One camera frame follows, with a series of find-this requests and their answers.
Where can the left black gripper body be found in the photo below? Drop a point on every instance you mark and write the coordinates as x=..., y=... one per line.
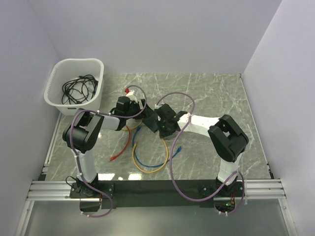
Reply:
x=135, y=109

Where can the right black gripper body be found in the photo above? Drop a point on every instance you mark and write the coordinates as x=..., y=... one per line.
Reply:
x=164, y=130

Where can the black network switch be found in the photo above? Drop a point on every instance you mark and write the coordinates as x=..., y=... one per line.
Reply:
x=151, y=122

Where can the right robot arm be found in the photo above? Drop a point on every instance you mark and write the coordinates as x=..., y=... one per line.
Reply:
x=228, y=138

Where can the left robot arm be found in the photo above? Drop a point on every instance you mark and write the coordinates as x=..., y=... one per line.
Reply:
x=82, y=134

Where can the white plastic basket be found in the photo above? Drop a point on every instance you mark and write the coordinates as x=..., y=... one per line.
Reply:
x=70, y=69

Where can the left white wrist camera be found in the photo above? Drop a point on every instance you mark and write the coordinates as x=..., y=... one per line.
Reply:
x=132, y=94

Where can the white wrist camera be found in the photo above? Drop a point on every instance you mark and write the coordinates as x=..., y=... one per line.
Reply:
x=157, y=106
x=132, y=94

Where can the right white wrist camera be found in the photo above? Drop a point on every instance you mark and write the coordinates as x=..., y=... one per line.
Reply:
x=157, y=106

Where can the yellow ethernet cable short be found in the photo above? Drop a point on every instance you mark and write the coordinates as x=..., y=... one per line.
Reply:
x=132, y=126

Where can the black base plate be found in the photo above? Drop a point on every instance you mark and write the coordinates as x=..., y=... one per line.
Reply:
x=154, y=193

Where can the aluminium rail frame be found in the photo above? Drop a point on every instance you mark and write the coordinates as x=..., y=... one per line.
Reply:
x=48, y=210

